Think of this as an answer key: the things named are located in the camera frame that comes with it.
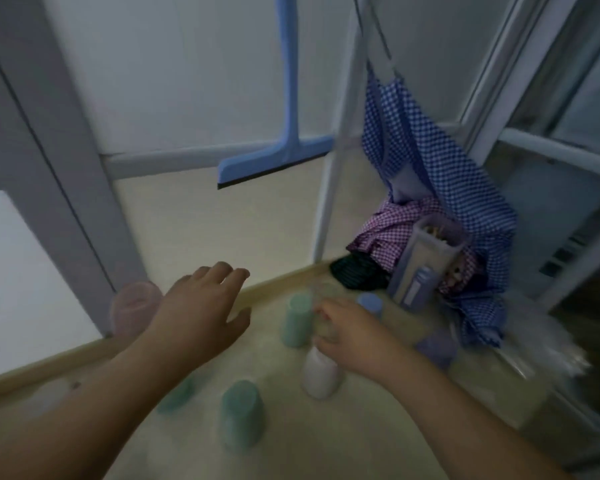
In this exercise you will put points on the white window frame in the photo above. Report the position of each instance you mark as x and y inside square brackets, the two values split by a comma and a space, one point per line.
[530, 139]

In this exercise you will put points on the person's left middle finger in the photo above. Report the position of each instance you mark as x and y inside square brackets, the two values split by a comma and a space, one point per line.
[220, 273]

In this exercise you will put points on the purple checked cloth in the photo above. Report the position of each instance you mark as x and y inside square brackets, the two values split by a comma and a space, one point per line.
[385, 234]

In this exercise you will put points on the small doll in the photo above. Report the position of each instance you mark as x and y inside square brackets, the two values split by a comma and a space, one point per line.
[457, 274]

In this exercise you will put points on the person's right hand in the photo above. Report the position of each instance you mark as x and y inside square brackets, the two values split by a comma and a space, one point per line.
[360, 339]

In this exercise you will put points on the purple plastic cup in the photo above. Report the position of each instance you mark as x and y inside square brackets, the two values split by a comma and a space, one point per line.
[437, 349]

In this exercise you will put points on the clear plastic bag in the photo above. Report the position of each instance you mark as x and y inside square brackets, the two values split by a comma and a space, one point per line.
[545, 339]

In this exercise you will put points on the person's left hand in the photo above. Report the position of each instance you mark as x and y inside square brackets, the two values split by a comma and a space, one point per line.
[195, 317]

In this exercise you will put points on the person's right forearm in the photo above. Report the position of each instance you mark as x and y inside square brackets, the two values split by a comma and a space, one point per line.
[460, 424]

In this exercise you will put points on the pink plastic cup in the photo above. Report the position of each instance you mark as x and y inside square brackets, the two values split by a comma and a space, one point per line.
[132, 307]

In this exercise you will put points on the dark green cloth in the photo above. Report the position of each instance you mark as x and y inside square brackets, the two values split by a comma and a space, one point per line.
[357, 272]

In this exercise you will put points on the person's left forearm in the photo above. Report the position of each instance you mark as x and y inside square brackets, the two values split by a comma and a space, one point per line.
[80, 409]

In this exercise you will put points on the blue floor squeegee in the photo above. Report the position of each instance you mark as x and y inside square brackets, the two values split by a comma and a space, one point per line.
[290, 94]

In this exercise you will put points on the person's left thumb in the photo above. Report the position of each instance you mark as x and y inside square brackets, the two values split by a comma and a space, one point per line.
[240, 322]

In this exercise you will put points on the person's left little finger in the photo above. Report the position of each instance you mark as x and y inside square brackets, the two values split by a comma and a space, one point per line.
[181, 284]

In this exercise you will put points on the clear container with sticks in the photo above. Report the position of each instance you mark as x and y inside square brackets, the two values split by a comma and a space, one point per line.
[422, 264]

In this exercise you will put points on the white metal rack pole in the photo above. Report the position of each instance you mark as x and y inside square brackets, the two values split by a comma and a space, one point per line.
[340, 144]

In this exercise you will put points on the person's right fingers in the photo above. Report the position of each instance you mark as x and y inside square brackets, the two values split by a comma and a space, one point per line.
[327, 309]

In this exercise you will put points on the white plastic cup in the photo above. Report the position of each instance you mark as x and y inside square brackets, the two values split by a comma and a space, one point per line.
[320, 377]

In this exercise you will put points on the blue checked apron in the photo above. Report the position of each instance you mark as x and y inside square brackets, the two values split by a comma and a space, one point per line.
[455, 194]

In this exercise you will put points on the grey door frame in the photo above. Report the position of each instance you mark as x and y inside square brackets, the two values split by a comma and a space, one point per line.
[55, 159]

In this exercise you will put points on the green plastic cup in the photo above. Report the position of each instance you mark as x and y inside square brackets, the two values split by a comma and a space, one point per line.
[177, 397]
[297, 319]
[242, 414]

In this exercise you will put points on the blue plastic cup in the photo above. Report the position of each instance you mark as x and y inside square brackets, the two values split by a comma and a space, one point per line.
[371, 303]

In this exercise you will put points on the clear plastic cup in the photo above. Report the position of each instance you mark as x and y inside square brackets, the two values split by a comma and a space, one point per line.
[325, 292]

